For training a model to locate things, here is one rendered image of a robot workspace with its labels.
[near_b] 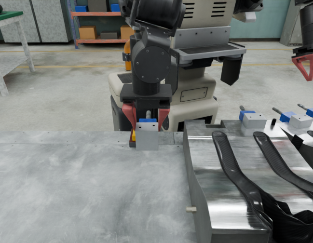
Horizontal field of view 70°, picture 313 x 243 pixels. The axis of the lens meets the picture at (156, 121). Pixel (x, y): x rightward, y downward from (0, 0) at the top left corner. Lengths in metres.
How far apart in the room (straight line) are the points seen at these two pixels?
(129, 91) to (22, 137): 0.49
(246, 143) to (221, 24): 0.48
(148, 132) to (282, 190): 0.27
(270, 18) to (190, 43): 5.74
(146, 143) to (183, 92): 0.45
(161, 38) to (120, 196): 0.37
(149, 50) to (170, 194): 0.35
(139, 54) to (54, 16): 5.56
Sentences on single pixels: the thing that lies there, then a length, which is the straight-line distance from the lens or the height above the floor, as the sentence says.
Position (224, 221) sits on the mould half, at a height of 0.93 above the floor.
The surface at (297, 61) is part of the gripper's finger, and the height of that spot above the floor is 1.04.
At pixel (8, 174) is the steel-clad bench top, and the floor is 0.80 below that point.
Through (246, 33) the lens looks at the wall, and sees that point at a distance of 6.35.
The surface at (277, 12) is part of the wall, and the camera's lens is 6.57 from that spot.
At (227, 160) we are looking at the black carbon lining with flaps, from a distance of 0.55.
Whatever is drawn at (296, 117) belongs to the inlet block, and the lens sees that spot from 0.80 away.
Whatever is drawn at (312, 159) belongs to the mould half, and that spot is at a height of 0.83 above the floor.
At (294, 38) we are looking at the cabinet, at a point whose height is 0.18.
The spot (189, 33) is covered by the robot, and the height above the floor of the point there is 1.09.
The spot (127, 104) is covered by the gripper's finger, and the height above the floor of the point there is 1.02.
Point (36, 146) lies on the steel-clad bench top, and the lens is 0.79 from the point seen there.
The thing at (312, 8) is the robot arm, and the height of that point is 1.17.
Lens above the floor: 1.22
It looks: 31 degrees down
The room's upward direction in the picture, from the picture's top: straight up
